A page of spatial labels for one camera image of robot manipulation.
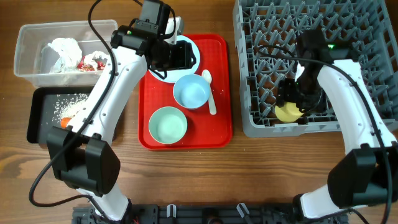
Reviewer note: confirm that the white rice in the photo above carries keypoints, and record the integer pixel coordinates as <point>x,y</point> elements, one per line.
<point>68,105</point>

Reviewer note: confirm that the red snack wrapper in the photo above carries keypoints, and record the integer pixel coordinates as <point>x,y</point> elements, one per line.
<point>87,68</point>

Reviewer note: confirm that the clear plastic waste bin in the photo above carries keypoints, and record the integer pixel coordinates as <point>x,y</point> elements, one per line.
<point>34,58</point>

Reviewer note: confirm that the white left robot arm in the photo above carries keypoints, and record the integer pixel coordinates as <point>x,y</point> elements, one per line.
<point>81,154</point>

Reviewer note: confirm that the white plastic spoon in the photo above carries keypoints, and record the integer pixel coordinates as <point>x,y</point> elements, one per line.
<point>211,103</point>

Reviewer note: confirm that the light blue plate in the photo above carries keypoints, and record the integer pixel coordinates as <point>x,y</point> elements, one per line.
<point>174,75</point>

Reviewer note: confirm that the mint green bowl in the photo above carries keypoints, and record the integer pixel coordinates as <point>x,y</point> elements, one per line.
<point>167,125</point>

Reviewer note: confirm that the light blue bowl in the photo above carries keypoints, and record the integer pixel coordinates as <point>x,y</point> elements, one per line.
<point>191,91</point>

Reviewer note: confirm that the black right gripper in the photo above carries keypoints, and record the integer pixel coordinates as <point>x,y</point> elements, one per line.
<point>284,94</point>

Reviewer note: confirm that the large white napkin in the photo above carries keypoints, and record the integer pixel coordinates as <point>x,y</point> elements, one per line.
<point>69,52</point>

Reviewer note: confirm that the orange carrot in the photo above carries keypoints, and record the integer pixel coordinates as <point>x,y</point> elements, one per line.
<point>65,121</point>

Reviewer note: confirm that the black waste tray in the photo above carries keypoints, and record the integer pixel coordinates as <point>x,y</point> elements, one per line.
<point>41,112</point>

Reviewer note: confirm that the red plastic tray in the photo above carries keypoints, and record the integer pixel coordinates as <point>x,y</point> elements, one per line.
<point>204,130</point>

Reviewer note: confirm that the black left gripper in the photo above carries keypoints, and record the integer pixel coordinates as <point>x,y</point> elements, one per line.
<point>187,59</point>

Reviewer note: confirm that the small twisted white napkin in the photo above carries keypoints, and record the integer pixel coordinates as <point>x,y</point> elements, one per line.
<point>95,57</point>

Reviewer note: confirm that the yellow plastic cup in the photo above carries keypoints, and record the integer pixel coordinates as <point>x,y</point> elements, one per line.
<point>288,113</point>

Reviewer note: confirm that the grey dishwasher rack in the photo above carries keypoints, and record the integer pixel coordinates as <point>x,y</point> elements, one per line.
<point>262,28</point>

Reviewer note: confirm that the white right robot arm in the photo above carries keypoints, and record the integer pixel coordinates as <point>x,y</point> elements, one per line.
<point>367,175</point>

